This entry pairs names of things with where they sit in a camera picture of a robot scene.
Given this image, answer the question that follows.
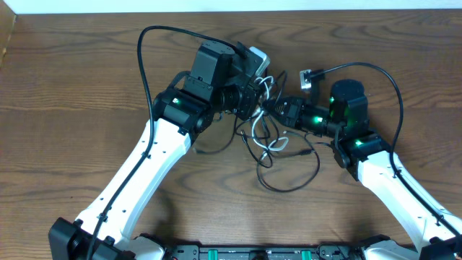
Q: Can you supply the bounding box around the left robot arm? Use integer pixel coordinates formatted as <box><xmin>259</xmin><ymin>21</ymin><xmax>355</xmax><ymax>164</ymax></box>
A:
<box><xmin>48</xmin><ymin>40</ymin><xmax>270</xmax><ymax>259</ymax></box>

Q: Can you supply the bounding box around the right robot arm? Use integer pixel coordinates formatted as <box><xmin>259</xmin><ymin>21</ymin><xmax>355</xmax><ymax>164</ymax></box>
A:
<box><xmin>263</xmin><ymin>79</ymin><xmax>461</xmax><ymax>259</ymax></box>

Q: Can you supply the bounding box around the black USB cable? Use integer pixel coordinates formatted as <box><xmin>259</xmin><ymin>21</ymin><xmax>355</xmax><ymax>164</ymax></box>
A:
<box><xmin>255</xmin><ymin>131</ymin><xmax>333</xmax><ymax>194</ymax></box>
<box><xmin>193</xmin><ymin>70</ymin><xmax>289</xmax><ymax>170</ymax></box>

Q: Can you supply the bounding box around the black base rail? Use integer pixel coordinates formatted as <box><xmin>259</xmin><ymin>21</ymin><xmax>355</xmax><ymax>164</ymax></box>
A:
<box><xmin>136</xmin><ymin>233</ymin><xmax>423</xmax><ymax>260</ymax></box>

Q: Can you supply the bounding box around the white cable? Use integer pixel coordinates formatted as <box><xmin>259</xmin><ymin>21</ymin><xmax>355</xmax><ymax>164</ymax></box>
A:
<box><xmin>250</xmin><ymin>74</ymin><xmax>290</xmax><ymax>162</ymax></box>

